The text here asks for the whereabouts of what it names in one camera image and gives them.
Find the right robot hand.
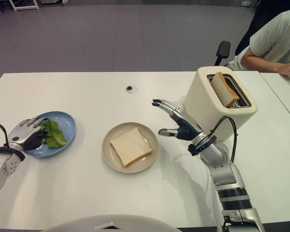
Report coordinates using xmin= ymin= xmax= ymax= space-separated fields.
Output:
xmin=151 ymin=98 xmax=204 ymax=141

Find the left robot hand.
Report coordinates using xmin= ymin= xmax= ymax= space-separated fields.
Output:
xmin=7 ymin=116 xmax=49 ymax=151

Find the green lettuce leaf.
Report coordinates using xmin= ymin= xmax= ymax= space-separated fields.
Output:
xmin=37 ymin=118 xmax=68 ymax=148

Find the cream toaster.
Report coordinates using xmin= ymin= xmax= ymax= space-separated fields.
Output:
xmin=183 ymin=66 xmax=258 ymax=142

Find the beige plate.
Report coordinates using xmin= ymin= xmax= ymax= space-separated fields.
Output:
xmin=101 ymin=122 xmax=159 ymax=174

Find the blue plate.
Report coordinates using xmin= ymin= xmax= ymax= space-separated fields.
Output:
xmin=22 ymin=111 xmax=77 ymax=158

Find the bread slice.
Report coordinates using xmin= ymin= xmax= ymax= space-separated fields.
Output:
xmin=211 ymin=72 xmax=240 ymax=108
xmin=110 ymin=127 xmax=153 ymax=168

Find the black office chair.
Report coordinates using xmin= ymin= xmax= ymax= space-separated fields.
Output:
xmin=214 ymin=0 xmax=290 ymax=66

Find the person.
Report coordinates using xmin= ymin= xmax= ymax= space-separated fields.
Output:
xmin=225 ymin=9 xmax=290 ymax=78

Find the black cable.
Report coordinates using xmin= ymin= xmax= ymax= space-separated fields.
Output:
xmin=209 ymin=116 xmax=238 ymax=162
xmin=0 ymin=121 xmax=10 ymax=148

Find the white table frame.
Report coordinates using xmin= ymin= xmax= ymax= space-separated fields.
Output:
xmin=8 ymin=0 xmax=40 ymax=12

